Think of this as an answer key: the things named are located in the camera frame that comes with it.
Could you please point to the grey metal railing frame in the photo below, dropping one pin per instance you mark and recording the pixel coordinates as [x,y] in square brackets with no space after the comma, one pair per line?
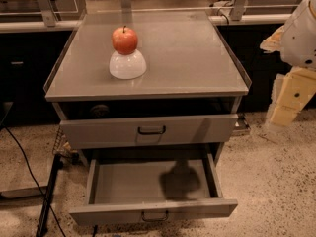
[56,15]

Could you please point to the grey upper drawer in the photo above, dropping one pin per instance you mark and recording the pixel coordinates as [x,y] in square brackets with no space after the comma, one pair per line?
[128,132]

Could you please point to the red apple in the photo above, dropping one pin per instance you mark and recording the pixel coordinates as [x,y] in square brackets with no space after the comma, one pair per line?
[124,40]

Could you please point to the black metal floor bar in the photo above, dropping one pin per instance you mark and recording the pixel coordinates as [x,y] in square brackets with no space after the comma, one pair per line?
[48,194]

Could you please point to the white upturned bowl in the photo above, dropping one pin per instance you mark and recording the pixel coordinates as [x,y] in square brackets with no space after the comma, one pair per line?
[127,66]

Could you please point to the grey drawer cabinet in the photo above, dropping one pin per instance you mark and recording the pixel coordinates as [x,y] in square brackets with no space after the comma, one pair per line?
[191,71]

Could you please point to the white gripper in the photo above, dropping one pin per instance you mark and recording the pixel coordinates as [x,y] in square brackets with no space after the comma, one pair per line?
[300,39]

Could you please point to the grey open middle drawer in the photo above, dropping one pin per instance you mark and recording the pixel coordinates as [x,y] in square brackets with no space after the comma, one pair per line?
[152,190]

